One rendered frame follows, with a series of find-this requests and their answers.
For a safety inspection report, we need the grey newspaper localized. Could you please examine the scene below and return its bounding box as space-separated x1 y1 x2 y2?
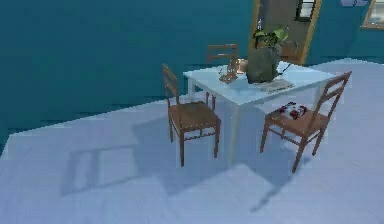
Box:
255 78 295 94

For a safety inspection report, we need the black framed picture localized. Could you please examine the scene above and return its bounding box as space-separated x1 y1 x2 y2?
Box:
294 0 316 23

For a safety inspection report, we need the wooden door frame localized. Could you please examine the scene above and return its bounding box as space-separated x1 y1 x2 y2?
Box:
247 0 323 66

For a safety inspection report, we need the house plant in grey pot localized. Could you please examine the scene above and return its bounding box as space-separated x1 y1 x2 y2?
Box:
245 25 290 85

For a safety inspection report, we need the black pen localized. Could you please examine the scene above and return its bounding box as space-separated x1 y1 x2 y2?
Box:
278 63 293 76

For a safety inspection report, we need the brown wooden chair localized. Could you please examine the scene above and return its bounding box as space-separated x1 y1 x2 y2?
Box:
279 40 300 63
161 63 222 168
259 70 353 174
204 43 240 111

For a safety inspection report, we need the brown chalice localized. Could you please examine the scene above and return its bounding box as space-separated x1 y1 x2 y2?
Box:
218 58 240 84

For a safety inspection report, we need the white dining table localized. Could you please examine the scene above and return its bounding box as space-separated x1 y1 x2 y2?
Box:
182 60 338 167

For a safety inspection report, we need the wooden framed window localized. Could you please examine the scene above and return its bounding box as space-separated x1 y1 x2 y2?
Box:
361 0 384 31

